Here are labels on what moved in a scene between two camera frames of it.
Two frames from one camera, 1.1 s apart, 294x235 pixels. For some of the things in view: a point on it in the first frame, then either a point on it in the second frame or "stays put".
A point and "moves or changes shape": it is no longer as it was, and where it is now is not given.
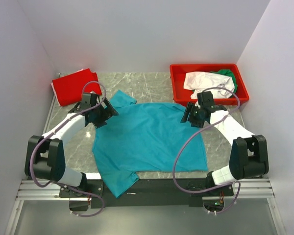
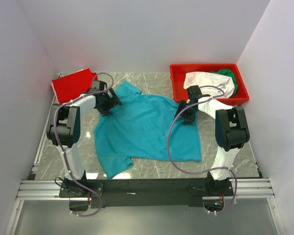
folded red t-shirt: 68,89 stays put
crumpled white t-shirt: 220,86 stays put
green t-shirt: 228,73 stays put
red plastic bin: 183,95 stays put
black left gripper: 109,111 → 113,101
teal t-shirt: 145,137 moves or changes shape
